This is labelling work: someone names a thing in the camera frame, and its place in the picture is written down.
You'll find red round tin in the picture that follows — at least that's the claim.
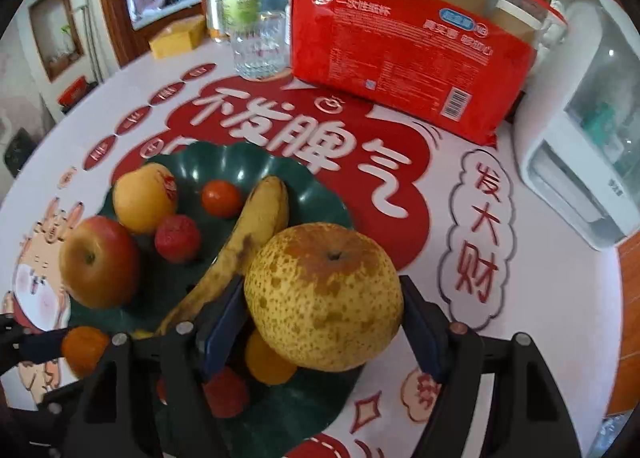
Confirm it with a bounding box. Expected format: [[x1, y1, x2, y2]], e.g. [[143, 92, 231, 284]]
[[57, 78, 98, 106]]

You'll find wooden side cabinet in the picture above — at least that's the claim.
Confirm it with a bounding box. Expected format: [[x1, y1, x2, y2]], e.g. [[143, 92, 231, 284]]
[[607, 228, 640, 419]]

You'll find small orange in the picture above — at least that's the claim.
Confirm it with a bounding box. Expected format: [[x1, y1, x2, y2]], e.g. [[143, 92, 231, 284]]
[[61, 327, 111, 379], [244, 329, 298, 385]]

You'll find large spotted yellow pear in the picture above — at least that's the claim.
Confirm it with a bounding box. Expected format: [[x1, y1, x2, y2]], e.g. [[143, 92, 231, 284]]
[[244, 222, 405, 373]]

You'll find yellow cardboard box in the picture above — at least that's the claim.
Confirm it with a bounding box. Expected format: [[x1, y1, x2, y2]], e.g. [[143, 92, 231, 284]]
[[149, 15, 207, 60]]

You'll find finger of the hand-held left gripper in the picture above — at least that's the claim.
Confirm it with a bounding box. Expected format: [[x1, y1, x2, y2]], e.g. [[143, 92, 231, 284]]
[[0, 313, 71, 375], [35, 378, 90, 420]]

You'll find red pack of paper cups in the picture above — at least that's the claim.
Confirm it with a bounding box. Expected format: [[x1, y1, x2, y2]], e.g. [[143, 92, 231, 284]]
[[290, 0, 568, 146]]

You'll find clear ribbed drinking glass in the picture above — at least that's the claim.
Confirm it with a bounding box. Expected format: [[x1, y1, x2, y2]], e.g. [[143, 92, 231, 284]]
[[231, 12, 291, 79]]

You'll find small bottle orange liquid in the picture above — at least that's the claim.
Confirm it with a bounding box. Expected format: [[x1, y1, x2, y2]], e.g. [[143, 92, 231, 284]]
[[207, 0, 226, 42]]

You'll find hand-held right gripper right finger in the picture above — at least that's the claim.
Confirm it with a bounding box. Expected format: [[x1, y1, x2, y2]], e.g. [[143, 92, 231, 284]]
[[399, 275, 583, 458]]

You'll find white cup sterilizer cabinet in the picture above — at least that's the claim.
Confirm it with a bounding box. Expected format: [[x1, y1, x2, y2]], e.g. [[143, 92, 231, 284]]
[[515, 0, 640, 251]]

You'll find dark green scalloped plate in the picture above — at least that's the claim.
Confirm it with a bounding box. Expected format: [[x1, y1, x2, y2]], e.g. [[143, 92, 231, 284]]
[[67, 140, 363, 456]]

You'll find spotted yellow banana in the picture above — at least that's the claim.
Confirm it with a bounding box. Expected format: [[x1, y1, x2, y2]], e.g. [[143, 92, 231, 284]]
[[132, 175, 291, 339]]

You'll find red yellow apple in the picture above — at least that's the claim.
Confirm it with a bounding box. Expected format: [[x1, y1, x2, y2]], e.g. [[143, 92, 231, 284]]
[[59, 216, 142, 309]]

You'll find yellow round fruit red sticker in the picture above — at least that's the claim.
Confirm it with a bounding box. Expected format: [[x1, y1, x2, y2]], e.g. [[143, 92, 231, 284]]
[[112, 163, 178, 235]]

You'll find wooden wall niche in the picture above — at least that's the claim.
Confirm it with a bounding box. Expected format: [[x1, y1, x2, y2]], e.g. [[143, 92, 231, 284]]
[[27, 0, 86, 83]]

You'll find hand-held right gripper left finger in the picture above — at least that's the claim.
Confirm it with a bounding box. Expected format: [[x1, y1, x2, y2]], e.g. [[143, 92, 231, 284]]
[[62, 275, 250, 458]]

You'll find small red fruit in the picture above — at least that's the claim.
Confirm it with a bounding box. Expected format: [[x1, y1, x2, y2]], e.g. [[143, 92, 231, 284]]
[[154, 214, 202, 263]]

